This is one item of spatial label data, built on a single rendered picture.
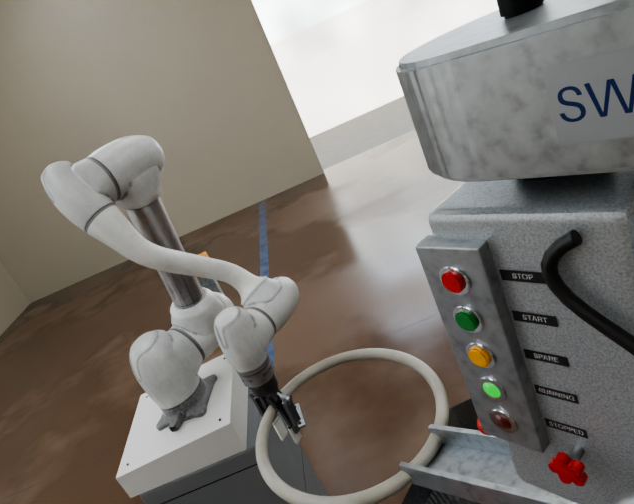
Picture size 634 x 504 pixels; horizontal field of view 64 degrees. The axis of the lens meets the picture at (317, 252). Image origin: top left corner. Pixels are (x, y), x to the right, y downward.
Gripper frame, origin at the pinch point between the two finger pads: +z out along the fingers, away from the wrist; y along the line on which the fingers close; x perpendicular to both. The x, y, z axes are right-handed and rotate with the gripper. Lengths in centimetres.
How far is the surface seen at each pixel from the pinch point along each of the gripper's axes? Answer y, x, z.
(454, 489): 55, -14, -14
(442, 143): 73, -24, -84
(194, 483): -31.1, -16.4, 12.2
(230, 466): -21.5, -8.7, 11.0
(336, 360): 10.5, 18.4, -10.5
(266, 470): 11.2, -19.0, -11.1
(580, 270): 83, -27, -72
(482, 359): 72, -27, -59
